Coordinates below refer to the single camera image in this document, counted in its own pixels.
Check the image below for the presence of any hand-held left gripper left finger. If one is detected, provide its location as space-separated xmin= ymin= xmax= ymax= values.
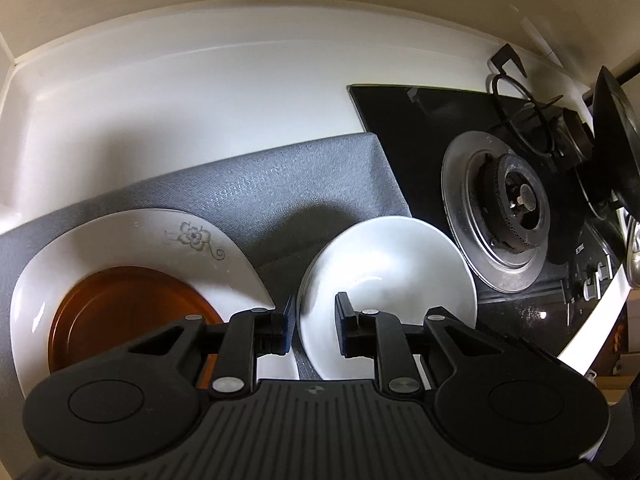
xmin=120 ymin=294 xmax=296 ymax=401

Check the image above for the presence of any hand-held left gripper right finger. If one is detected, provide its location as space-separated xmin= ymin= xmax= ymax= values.
xmin=334 ymin=291 xmax=506 ymax=403

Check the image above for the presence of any cream bowl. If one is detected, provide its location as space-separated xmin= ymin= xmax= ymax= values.
xmin=295 ymin=260 xmax=331 ymax=382
xmin=296 ymin=216 xmax=477 ymax=381

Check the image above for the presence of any large white floral square plate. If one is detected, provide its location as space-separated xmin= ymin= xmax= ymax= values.
xmin=9 ymin=208 xmax=277 ymax=401

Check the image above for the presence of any brown round plate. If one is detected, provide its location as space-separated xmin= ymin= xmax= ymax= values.
xmin=47 ymin=266 xmax=224 ymax=391

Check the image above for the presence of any grey mat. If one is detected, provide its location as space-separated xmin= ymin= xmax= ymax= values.
xmin=0 ymin=131 xmax=412 ymax=391

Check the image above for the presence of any silver stove burner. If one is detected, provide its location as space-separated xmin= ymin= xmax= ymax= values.
xmin=441 ymin=130 xmax=552 ymax=293

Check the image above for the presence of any black gas stove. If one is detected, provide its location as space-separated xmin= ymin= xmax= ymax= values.
xmin=348 ymin=84 xmax=626 ymax=361

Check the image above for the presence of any black burner cap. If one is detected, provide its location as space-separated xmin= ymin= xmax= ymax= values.
xmin=560 ymin=107 xmax=596 ymax=166

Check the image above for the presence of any black pan support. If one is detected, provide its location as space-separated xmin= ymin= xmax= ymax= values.
xmin=487 ymin=44 xmax=568 ymax=171

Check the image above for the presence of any black wok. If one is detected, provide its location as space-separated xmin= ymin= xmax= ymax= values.
xmin=590 ymin=65 xmax=640 ymax=211

